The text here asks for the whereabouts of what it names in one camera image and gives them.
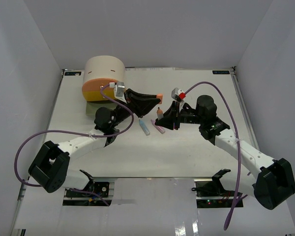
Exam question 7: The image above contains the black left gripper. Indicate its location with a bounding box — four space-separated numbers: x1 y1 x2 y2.
111 89 160 128

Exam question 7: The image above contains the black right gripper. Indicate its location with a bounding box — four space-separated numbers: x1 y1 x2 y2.
155 101 205 130

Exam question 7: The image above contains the orange capped clear highlighter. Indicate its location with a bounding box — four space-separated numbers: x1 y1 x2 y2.
156 107 164 120

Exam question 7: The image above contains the orange pen cap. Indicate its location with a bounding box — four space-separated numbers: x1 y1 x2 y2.
156 94 163 104

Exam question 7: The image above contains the blue highlighter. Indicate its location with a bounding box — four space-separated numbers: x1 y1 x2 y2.
139 119 150 136

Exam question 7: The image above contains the grey bottom drawer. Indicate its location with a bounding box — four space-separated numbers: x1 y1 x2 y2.
86 100 117 118

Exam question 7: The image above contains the orange top drawer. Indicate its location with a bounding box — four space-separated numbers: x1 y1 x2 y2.
82 78 118 91

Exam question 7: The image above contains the yellow drawer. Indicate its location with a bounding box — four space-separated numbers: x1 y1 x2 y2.
82 89 115 102

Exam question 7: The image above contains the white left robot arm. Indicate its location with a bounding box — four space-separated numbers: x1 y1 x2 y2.
28 88 163 196

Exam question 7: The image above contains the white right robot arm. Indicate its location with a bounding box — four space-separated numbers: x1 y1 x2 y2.
155 95 295 210

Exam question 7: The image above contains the pink highlighter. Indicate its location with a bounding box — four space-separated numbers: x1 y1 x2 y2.
150 119 165 134

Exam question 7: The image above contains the beige cylindrical drawer organizer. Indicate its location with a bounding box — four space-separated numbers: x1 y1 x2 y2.
83 56 125 84

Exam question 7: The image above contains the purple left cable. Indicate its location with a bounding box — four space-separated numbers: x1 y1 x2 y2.
14 83 135 207

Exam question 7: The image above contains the purple cable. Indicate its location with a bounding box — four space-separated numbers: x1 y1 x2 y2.
183 81 244 231
14 83 135 207

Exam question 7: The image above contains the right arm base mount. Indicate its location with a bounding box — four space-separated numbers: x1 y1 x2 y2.
191 169 235 209

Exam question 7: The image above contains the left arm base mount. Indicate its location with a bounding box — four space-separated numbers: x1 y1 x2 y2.
62 182 113 207

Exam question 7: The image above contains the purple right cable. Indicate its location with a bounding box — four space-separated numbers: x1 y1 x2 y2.
183 81 244 231

